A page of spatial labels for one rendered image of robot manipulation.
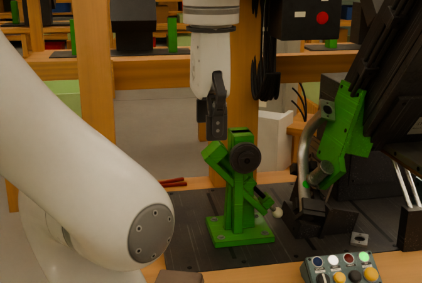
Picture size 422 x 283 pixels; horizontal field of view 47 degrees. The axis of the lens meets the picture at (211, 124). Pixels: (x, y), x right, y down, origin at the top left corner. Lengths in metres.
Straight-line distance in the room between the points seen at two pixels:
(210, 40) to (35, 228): 0.34
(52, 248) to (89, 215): 0.16
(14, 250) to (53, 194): 2.57
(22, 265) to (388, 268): 2.16
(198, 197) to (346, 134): 0.49
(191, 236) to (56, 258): 0.61
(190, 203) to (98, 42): 0.52
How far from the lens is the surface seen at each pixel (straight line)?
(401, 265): 1.22
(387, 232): 1.34
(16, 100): 0.50
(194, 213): 1.36
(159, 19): 8.13
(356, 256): 1.12
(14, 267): 2.95
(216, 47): 0.70
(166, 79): 1.51
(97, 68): 1.41
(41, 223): 0.65
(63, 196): 0.54
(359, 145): 1.23
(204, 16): 0.70
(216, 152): 1.14
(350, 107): 1.20
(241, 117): 1.49
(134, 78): 1.51
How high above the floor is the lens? 1.54
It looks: 18 degrees down
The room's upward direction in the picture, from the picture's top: straight up
